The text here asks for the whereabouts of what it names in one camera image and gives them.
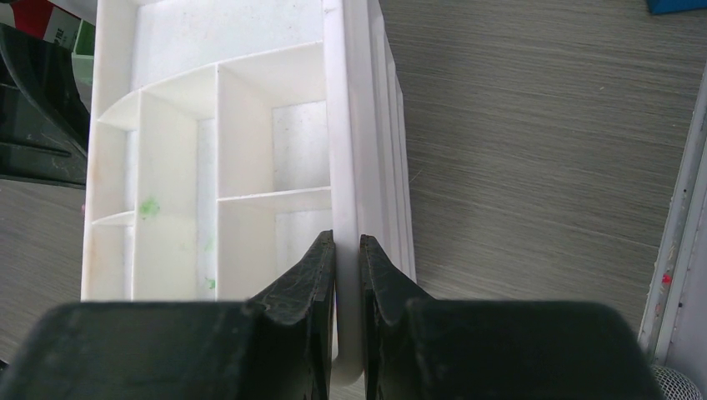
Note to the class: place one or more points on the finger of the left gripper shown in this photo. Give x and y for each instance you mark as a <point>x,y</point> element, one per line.
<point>44,124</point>

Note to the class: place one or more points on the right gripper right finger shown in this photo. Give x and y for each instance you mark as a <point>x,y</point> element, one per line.
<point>421,347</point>

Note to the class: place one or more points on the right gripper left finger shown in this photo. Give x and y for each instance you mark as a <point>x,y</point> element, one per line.
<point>276,345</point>

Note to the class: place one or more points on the white drawer organizer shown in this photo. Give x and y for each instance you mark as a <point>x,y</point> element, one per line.
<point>226,135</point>

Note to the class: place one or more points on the green file organizer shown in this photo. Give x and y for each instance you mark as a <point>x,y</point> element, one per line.
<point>83,53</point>

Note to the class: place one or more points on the red notebook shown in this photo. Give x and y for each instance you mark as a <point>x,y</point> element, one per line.
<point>31,16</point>

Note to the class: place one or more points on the silver mesh microphone head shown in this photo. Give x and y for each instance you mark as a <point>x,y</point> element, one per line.
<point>675,385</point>

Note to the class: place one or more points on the colourful toy blocks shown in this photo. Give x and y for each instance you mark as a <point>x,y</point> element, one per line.
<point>673,6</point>

